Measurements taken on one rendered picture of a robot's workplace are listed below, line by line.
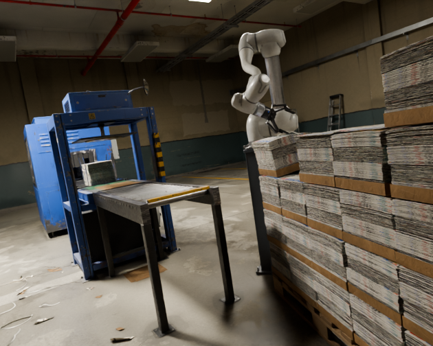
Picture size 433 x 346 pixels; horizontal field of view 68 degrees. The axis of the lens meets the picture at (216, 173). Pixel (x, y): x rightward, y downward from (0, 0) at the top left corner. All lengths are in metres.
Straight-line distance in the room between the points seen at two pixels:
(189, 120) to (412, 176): 11.23
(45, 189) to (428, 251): 5.05
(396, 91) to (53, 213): 5.04
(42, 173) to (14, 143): 5.22
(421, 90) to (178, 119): 11.09
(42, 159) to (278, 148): 4.15
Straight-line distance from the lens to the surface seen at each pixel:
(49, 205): 5.52
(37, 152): 5.50
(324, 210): 1.56
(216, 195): 2.15
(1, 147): 10.65
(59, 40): 9.08
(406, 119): 1.12
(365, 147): 1.27
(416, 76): 1.10
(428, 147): 1.08
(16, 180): 10.62
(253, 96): 1.95
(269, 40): 2.40
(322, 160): 1.51
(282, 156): 2.00
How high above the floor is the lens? 1.10
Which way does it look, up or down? 6 degrees down
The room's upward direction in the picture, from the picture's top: 8 degrees counter-clockwise
